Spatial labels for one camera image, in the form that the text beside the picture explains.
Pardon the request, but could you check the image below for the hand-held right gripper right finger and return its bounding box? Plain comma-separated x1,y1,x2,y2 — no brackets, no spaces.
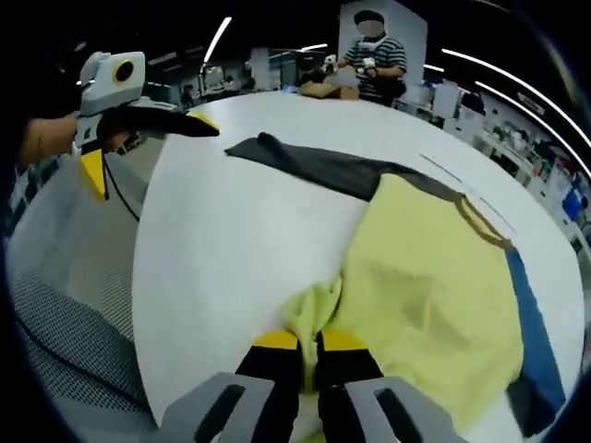
316,329,467,443

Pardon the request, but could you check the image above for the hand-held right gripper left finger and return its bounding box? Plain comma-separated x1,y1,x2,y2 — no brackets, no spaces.
159,328,304,443

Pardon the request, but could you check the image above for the yellow blue grey garment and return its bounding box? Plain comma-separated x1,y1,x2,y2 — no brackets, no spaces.
224,132,568,443

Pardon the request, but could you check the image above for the grey mesh chair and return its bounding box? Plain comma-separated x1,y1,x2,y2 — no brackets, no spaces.
6,151,161,443

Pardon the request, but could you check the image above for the brown cardboard box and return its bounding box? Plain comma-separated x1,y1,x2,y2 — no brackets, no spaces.
297,76,361,101

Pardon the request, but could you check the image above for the white square pillar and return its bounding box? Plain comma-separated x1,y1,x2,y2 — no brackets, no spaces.
339,0,428,93

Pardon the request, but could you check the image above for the blue storage box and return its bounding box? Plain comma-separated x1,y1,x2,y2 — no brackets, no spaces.
563,191,585,216

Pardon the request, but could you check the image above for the white workbench row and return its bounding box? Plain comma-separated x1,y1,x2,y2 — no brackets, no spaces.
405,90,591,241

